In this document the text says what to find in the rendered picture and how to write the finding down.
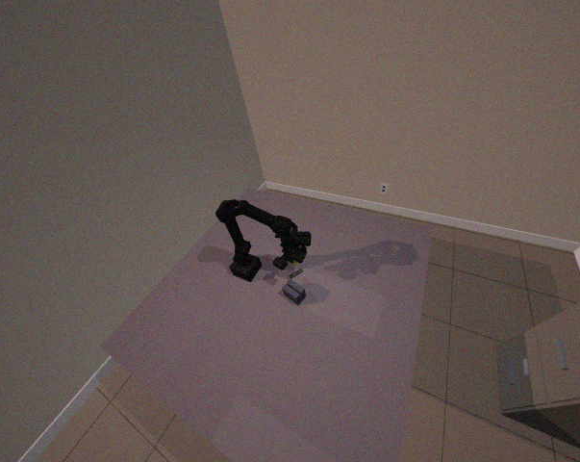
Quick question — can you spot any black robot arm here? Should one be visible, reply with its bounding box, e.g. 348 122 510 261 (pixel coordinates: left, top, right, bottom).
215 199 311 269

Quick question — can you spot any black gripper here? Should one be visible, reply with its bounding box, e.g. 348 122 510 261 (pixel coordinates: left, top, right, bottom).
272 243 300 270

